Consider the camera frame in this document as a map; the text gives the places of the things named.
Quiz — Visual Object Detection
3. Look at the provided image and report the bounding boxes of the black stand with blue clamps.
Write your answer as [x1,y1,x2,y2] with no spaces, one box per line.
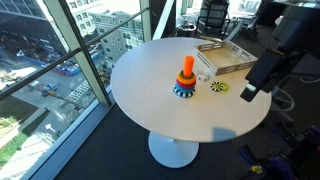
[237,124,320,180]

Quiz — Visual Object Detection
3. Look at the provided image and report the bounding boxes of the orange post with striped base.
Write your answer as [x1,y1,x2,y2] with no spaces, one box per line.
[172,55,196,99]

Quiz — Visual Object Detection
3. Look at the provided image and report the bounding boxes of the dark green stacking ring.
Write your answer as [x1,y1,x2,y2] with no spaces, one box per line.
[179,70,196,79]

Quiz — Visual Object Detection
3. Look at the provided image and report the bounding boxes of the window frame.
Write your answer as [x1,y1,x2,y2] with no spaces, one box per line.
[0,0,178,180]

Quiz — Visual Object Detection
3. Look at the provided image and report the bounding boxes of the red stacking ring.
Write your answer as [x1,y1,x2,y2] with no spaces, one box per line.
[175,79,197,90]

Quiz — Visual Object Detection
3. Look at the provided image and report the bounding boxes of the orange honeycomb stacking ring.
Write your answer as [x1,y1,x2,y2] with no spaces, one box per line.
[176,72,197,85]

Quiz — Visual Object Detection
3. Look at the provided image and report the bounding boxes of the white table pedestal base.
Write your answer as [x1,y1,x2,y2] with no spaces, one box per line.
[147,131,201,169]

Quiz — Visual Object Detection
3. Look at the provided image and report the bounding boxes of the blue stacking ring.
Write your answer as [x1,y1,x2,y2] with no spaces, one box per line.
[174,83,197,93]

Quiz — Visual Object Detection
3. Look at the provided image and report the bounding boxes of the small dark round stool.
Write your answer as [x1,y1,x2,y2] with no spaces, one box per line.
[175,22,198,38]

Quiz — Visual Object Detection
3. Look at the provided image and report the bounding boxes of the black mesh chair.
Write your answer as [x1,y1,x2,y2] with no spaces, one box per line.
[194,0,232,38]

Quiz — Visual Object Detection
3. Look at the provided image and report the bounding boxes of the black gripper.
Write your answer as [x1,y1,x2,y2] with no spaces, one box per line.
[239,48,301,103]

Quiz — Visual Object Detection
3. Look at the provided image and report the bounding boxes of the black and white striped ring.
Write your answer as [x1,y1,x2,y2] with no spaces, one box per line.
[210,81,224,93]

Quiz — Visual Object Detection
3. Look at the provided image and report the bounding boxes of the dark window handrail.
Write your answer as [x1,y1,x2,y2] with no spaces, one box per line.
[0,7,150,102]

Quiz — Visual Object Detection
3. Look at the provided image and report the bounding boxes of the white floor cable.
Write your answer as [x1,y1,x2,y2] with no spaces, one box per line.
[270,85,296,113]

